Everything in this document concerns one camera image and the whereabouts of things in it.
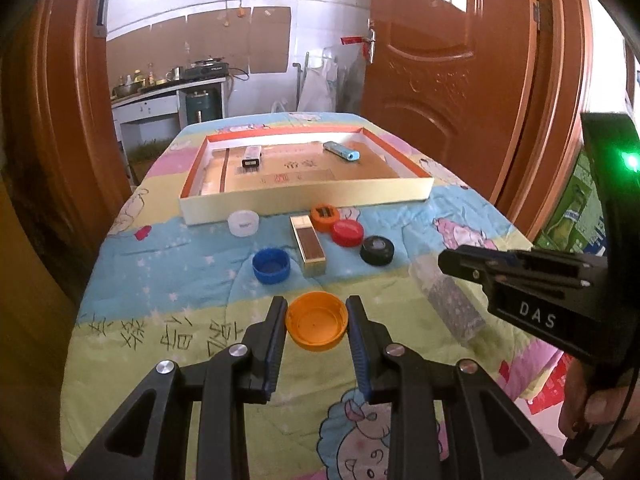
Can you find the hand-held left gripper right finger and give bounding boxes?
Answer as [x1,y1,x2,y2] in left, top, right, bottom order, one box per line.
[346,296,573,480]

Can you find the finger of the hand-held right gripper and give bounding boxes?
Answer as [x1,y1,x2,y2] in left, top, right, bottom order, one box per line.
[457,246,607,273]
[438,249,607,293]

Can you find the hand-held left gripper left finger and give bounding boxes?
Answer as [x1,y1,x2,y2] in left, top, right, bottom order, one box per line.
[65,296,289,480]

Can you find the clear plastic box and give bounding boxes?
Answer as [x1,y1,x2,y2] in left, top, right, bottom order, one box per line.
[409,255,487,345]

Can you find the large orange bottle cap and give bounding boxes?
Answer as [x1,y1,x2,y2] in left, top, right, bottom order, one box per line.
[285,291,349,353]

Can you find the blue bottle cap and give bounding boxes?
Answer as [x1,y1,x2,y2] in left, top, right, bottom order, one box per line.
[251,247,292,285]

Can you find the black tape roll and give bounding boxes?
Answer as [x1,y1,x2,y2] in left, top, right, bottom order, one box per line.
[360,235,396,266]

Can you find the gold rectangular box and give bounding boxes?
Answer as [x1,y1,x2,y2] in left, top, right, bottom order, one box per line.
[290,214,327,277]

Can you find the red bottle cap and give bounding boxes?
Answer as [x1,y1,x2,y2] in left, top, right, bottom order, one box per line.
[331,219,366,247]

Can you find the shallow cardboard box tray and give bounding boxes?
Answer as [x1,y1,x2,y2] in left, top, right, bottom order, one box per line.
[179,126,435,226]

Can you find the person's right hand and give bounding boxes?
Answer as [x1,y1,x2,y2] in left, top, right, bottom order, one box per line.
[557,360,640,445]

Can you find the green printed carton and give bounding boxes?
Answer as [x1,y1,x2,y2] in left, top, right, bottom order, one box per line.
[542,150,608,256]

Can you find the white bottle cap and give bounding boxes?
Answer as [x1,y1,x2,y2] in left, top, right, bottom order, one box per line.
[227,210,261,236]

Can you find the small orange cap black insert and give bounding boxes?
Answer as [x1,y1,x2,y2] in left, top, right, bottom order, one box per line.
[309,203,342,233]

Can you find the light blue lighter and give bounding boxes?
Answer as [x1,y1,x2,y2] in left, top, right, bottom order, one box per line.
[322,141,360,162]

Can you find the brown wooden door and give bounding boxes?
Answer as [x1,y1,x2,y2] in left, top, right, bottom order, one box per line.
[30,0,133,281]
[360,0,541,206]

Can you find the large white sack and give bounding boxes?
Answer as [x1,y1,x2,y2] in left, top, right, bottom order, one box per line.
[299,52,341,111]

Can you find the green air fryer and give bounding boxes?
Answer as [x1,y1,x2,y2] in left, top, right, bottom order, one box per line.
[186,91,223,123]

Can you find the kitchen counter cabinet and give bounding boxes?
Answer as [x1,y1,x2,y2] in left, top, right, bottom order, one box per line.
[111,77,231,146]

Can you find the black gas stove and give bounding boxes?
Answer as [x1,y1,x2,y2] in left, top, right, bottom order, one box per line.
[182,57,230,81]

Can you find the brown door frame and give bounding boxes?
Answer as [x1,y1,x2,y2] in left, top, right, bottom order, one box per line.
[525,0,596,241]

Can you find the black cable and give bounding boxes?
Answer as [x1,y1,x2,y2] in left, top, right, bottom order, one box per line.
[562,425,640,480]

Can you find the cardboard wall sheets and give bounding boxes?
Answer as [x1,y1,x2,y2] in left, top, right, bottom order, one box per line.
[107,6,292,88]

